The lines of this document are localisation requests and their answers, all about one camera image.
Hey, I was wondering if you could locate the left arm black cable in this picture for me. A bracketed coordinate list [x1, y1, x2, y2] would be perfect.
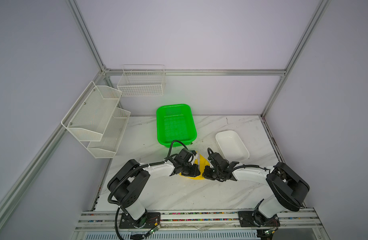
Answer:
[107, 139, 189, 240]

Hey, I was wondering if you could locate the green plastic basket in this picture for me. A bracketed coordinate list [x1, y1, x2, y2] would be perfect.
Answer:
[156, 104, 197, 148]

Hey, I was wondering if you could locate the white wire basket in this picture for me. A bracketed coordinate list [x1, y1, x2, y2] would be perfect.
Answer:
[117, 65, 166, 97]

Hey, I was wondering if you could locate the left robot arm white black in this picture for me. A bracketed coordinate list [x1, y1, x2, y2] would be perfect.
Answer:
[107, 148, 201, 222]

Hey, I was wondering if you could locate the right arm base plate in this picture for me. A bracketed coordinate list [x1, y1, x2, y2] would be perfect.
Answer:
[238, 211, 280, 228]

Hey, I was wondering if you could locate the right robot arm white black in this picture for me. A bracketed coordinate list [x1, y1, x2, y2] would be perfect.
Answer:
[202, 152, 310, 226]

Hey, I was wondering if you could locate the white rectangular dish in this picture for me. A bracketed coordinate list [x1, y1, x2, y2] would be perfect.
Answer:
[216, 130, 250, 162]

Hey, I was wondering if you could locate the aluminium front rail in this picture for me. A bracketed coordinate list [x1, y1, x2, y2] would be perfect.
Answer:
[75, 209, 323, 232]

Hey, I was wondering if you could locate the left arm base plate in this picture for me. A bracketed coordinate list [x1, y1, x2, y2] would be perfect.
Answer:
[118, 212, 161, 229]

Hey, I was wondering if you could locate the white mesh two-tier shelf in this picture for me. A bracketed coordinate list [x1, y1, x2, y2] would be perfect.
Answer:
[61, 82, 131, 159]

